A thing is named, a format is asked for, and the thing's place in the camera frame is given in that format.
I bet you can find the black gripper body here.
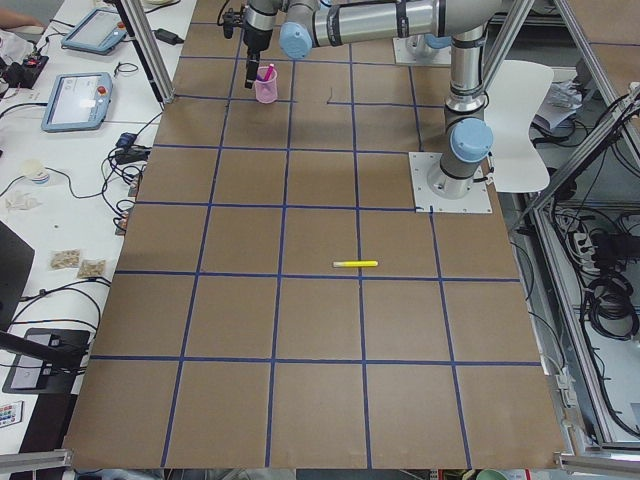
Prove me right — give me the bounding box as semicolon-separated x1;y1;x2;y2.
243;24;272;58

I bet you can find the pink pen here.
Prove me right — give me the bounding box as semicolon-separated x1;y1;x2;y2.
262;64;275;80

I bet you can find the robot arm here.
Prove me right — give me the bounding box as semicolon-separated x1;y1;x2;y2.
242;1;500;200
406;34;452;60

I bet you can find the pink mesh cup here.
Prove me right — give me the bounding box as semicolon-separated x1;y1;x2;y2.
254;77;278;104

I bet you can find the paper cup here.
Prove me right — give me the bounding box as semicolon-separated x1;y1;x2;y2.
21;159;50;185

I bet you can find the black power adapter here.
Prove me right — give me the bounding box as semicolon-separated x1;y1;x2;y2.
153;28;184;45

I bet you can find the far teach pendant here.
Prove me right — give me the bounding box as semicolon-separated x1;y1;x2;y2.
61;8;127;55

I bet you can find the teach pendant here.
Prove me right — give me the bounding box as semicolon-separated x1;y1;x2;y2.
41;72;112;133
61;8;127;55

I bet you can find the near teach pendant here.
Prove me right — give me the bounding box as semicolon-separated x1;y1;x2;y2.
41;72;112;133

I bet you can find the yellow pen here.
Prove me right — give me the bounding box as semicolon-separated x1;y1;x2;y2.
332;260;379;268

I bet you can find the snack bag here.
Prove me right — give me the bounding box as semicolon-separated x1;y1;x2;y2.
49;249;82;270
77;259;107;279

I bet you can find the white chair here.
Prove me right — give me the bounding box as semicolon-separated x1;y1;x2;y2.
484;60;553;193

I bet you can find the black stand base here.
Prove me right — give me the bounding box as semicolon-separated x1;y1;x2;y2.
1;328;91;394

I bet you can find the remote control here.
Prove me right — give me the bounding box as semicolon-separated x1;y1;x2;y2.
0;400;24;428

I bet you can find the aluminium frame post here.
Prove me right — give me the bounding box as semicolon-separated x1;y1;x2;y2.
115;0;175;105

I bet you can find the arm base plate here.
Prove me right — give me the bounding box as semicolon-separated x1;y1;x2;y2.
393;34;452;67
408;152;492;214

